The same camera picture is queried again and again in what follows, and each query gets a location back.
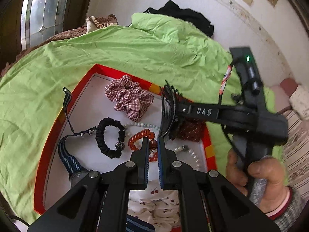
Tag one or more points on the pink checked scrunchie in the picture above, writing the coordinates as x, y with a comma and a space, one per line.
129, 97

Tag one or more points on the dark red dotted scrunchie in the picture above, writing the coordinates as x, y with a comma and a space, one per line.
184, 127

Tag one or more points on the black garment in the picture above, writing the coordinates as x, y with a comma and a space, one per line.
197, 19

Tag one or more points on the pink pillow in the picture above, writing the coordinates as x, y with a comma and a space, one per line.
282, 93

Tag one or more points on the lime green bed sheet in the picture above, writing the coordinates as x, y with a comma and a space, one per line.
155, 48

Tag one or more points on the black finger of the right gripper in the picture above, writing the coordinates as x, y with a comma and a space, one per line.
206, 112

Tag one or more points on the black hair claw clip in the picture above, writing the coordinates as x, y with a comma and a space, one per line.
170, 97

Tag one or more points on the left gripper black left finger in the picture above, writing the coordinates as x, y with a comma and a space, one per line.
139, 179

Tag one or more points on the blue striped strap watch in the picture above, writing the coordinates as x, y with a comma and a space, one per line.
67, 146

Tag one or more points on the person's right hand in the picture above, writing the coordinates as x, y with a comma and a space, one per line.
270, 172

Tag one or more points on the stained glass window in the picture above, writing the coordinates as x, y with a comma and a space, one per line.
40, 20

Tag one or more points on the brown wooden door frame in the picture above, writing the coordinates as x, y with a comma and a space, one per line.
75, 14

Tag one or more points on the grey knitted sleeve forearm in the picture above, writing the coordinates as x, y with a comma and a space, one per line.
289, 210

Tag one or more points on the red and white tray box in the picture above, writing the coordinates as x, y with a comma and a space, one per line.
88, 106

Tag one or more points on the brown knitted blanket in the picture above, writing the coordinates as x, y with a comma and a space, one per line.
92, 24

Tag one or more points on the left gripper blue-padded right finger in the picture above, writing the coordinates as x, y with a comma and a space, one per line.
167, 177

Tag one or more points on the white dotted fabric scrunchie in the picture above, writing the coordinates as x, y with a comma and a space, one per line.
155, 206

